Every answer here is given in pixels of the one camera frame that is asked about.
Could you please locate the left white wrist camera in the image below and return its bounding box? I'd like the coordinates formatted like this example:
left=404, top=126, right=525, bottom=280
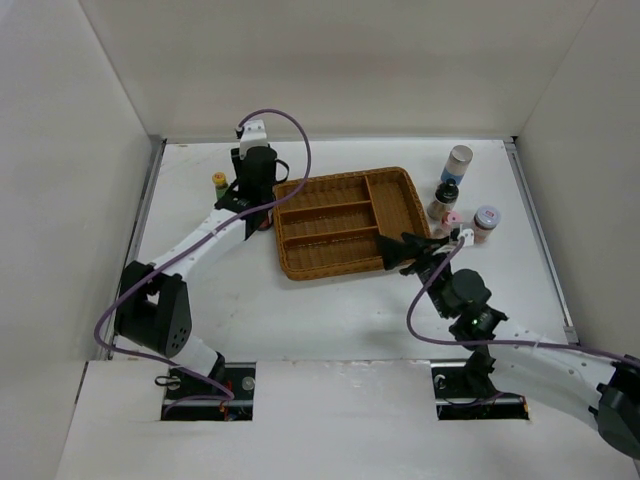
left=236, top=119, right=269, bottom=159

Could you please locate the silver cap blue spice jar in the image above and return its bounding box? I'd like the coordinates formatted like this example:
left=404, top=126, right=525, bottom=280
left=440, top=145, right=473, bottom=185

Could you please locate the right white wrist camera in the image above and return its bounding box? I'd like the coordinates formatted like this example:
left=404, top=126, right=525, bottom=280
left=449, top=225, right=475, bottom=247

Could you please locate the aluminium table rail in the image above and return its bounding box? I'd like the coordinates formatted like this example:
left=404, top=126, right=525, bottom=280
left=504, top=137, right=581, bottom=346
left=98, top=135, right=167, bottom=360

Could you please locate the clear lid red label jar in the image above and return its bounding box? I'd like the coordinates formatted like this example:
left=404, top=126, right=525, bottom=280
left=469, top=205, right=501, bottom=245

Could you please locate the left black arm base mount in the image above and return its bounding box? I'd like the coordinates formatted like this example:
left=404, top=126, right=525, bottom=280
left=154, top=363, right=256, bottom=422

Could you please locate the yellow cap red sauce bottle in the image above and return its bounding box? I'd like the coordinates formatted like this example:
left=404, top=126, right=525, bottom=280
left=212, top=172, right=229, bottom=210

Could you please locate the brown wicker divided tray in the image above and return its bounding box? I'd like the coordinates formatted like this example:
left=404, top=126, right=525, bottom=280
left=272, top=167, right=431, bottom=281

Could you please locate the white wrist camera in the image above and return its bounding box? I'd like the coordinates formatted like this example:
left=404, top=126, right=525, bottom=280
left=449, top=225, right=475, bottom=247
left=236, top=119, right=269, bottom=159

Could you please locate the black cap clear sauce bottle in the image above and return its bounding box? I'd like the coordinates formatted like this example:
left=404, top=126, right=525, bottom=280
left=258, top=210, right=273, bottom=231

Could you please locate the right aluminium table rail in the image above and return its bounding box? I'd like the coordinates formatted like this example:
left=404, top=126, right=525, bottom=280
left=504, top=137, right=581, bottom=346

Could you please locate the black cap pepper grinder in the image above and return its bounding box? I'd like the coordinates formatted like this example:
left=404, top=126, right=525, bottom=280
left=427, top=178, right=459, bottom=221

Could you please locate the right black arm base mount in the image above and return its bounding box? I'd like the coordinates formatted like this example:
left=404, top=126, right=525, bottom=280
left=430, top=352, right=529, bottom=421

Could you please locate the pink cap spice jar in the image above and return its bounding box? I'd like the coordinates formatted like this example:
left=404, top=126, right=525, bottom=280
left=433, top=211, right=463, bottom=239

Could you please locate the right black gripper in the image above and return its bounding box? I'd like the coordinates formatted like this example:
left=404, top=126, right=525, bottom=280
left=377, top=231, right=453, bottom=319

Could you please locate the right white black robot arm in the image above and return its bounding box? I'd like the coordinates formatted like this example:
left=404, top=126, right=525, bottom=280
left=375, top=230, right=639, bottom=459

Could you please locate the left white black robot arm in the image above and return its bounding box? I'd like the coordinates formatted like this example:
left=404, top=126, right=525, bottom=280
left=114, top=144, right=281, bottom=399

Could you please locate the left aluminium table rail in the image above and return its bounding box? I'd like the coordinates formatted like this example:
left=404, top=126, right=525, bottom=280
left=98, top=135, right=167, bottom=360

